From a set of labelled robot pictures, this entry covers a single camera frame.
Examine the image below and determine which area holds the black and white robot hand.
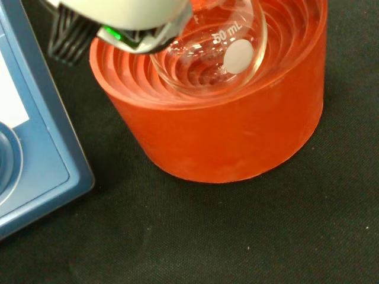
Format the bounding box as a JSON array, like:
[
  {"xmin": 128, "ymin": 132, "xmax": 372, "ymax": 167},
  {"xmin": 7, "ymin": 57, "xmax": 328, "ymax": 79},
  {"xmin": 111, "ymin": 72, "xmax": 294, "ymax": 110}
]
[{"xmin": 41, "ymin": 0, "xmax": 194, "ymax": 65}]

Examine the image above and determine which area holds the blue-base heater with steel plate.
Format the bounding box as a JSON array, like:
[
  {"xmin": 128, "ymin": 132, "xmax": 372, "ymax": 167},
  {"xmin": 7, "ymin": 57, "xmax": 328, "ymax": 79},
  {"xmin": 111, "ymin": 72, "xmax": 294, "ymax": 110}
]
[{"xmin": 0, "ymin": 0, "xmax": 96, "ymax": 241}]

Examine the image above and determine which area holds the black bench cloth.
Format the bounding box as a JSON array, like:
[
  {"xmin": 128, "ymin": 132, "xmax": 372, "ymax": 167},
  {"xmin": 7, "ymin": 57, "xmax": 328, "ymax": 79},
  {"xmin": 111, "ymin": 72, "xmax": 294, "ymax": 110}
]
[{"xmin": 0, "ymin": 0, "xmax": 379, "ymax": 284}]

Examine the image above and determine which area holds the orange-red flask support ring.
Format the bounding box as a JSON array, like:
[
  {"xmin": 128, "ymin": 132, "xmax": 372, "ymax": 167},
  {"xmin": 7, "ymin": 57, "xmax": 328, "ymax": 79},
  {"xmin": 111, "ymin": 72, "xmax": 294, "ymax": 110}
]
[{"xmin": 88, "ymin": 0, "xmax": 330, "ymax": 185}]

